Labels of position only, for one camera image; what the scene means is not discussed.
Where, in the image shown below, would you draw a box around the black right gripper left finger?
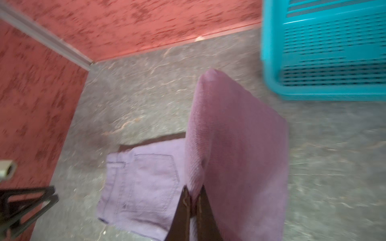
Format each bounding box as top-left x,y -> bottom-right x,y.
165,186 -> 192,241

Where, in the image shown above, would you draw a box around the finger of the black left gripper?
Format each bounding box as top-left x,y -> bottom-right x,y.
1,195 -> 59,240
1,186 -> 56,211

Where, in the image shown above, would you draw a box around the teal plastic basket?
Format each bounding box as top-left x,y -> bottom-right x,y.
261,0 -> 386,101

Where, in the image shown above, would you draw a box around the purple trousers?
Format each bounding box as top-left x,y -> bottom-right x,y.
97,69 -> 288,241

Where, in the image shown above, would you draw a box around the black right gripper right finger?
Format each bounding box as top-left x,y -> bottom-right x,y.
196,186 -> 223,241

